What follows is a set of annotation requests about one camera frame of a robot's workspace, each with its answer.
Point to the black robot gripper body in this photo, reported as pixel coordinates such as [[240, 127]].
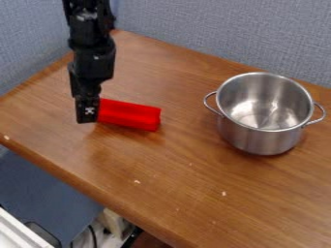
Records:
[[91, 67]]

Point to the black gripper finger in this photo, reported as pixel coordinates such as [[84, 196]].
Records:
[[87, 107]]

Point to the red rectangular block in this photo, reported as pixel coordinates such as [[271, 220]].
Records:
[[129, 115]]

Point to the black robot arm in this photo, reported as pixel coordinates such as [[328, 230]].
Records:
[[89, 20]]

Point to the stainless steel pot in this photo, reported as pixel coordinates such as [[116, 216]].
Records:
[[264, 109]]

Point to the white items under table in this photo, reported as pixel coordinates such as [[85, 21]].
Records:
[[111, 231]]

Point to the black and white chair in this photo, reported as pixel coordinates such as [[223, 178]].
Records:
[[17, 235]]

